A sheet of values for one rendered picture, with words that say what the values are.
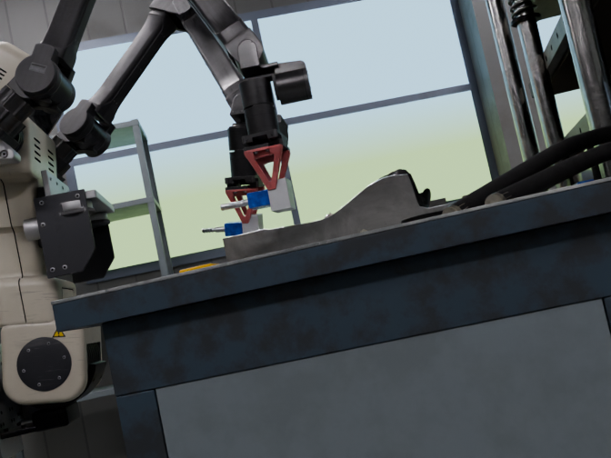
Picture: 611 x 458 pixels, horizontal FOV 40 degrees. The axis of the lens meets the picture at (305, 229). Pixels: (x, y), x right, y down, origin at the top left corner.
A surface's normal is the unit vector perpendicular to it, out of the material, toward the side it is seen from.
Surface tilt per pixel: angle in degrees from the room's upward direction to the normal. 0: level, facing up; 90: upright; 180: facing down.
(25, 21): 90
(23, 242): 90
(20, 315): 90
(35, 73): 79
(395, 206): 90
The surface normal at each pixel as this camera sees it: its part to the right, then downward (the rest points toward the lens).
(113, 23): 0.07, -0.11
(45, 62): -0.11, -0.26
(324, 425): -0.16, -0.05
